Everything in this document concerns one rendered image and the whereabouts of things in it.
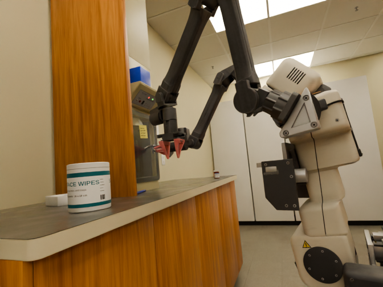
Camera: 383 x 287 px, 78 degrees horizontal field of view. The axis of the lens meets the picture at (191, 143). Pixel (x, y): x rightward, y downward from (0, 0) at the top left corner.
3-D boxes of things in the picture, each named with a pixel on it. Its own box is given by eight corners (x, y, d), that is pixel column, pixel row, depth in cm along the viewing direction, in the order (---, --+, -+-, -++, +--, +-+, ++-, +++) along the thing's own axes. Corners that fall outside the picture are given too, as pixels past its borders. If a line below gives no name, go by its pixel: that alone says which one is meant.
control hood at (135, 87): (122, 103, 122) (121, 85, 123) (154, 114, 152) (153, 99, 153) (141, 99, 118) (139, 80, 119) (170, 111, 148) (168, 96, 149)
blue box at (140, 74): (125, 86, 125) (124, 69, 126) (135, 91, 134) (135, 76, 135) (141, 82, 122) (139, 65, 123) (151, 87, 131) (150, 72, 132)
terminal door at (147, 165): (129, 184, 118) (124, 107, 123) (159, 179, 147) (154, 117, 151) (130, 184, 118) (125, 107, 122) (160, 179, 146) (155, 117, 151)
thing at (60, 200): (45, 205, 100) (45, 196, 100) (82, 199, 113) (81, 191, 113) (57, 206, 93) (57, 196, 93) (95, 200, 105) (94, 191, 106)
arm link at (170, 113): (168, 103, 92) (178, 106, 97) (157, 107, 97) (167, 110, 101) (170, 121, 92) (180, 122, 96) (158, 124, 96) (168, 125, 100)
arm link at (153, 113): (159, 91, 91) (175, 91, 98) (141, 98, 98) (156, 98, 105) (166, 121, 91) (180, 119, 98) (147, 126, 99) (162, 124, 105)
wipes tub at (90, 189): (57, 213, 72) (56, 165, 74) (90, 206, 85) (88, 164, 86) (90, 213, 68) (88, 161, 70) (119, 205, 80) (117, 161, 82)
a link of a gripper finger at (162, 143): (167, 159, 99) (165, 137, 100) (182, 158, 96) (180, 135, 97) (159, 159, 92) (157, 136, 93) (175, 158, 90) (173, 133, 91)
